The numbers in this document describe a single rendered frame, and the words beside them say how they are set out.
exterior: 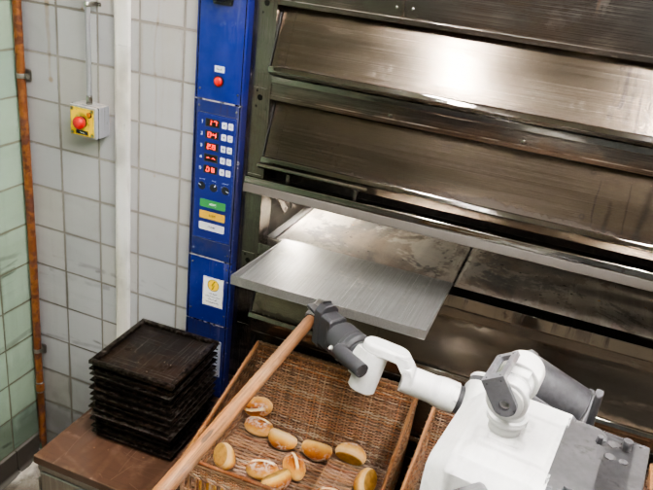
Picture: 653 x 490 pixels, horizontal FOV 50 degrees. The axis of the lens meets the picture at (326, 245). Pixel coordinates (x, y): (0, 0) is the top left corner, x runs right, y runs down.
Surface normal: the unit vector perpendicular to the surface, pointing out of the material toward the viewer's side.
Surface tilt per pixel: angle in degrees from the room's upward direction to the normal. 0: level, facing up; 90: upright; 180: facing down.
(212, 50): 90
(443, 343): 70
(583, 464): 1
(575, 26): 90
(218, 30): 90
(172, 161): 90
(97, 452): 0
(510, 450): 1
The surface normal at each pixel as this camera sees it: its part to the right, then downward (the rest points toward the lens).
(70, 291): -0.36, 0.34
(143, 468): 0.11, -0.91
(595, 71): -0.29, 0.00
